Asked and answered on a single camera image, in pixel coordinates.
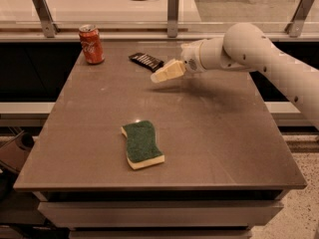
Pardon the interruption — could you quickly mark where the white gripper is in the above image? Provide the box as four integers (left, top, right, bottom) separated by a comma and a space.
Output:
151, 40, 205, 83

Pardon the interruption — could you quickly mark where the black rxbar chocolate bar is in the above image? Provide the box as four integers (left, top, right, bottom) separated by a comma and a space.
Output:
129, 53, 164, 73

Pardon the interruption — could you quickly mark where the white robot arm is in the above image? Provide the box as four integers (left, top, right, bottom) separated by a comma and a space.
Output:
151, 23, 319, 128

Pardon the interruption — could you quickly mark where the green and yellow sponge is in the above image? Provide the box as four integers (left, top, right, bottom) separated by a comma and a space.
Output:
121, 120, 165, 170

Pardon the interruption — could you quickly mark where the orange soda can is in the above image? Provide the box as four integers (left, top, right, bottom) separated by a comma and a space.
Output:
79, 24, 105, 65

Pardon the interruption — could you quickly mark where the grey drawer cabinet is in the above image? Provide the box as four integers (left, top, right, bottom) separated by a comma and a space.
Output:
38, 200, 283, 239

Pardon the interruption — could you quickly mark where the dark chair at left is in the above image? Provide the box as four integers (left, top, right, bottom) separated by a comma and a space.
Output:
0, 131, 34, 199

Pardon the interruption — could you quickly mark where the middle metal railing post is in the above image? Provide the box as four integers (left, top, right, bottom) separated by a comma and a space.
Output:
167, 0, 179, 38

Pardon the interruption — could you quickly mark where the metal railing post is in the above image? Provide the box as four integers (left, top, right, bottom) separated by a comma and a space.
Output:
167, 0, 179, 38
285, 0, 315, 38
32, 0, 59, 38

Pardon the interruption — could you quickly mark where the right metal railing post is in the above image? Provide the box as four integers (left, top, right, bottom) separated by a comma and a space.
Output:
285, 0, 315, 38

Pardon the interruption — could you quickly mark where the left metal railing post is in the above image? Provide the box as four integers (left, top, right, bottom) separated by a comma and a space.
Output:
32, 0, 59, 38

